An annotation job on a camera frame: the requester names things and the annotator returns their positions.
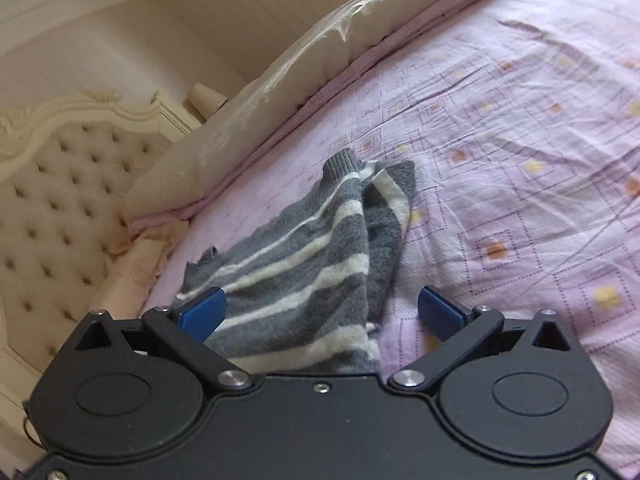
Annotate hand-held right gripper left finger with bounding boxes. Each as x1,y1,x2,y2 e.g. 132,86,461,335
70,287,254,392

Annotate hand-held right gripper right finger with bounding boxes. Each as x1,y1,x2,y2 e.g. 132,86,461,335
387,285,574,392

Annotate grey white striped cardigan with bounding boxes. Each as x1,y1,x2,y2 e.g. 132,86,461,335
175,149,418,376

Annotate pink patterned bed sheet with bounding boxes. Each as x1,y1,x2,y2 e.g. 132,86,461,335
131,0,640,468

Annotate cream tufted headboard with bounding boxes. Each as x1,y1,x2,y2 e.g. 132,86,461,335
0,87,202,413

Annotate table lamp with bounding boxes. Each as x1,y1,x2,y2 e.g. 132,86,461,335
187,82,225,123

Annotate cream duvet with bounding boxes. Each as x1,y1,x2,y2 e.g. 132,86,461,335
124,0,501,217

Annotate thin cable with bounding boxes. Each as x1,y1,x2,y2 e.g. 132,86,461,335
21,399,47,449

